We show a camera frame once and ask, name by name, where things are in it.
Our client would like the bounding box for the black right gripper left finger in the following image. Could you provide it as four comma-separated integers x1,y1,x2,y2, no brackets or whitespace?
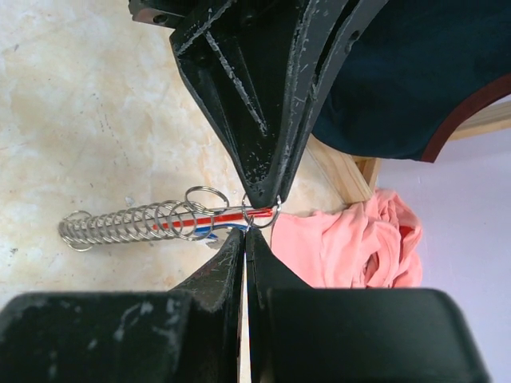
1,229,244,382

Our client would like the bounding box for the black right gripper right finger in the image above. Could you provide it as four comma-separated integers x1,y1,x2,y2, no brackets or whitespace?
245,229,490,382

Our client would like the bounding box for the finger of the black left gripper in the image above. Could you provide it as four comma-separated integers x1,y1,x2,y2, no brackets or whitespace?
277,0,386,199

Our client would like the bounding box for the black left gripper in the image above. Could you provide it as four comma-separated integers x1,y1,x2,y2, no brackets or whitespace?
128,0,301,207

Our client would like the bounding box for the blue key tag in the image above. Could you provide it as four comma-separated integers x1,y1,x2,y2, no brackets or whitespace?
193,223,248,248

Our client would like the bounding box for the dark navy vest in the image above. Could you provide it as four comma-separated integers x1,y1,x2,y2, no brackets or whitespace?
312,0,510,163

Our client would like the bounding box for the pink cloth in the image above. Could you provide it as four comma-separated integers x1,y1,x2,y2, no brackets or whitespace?
271,189,422,288

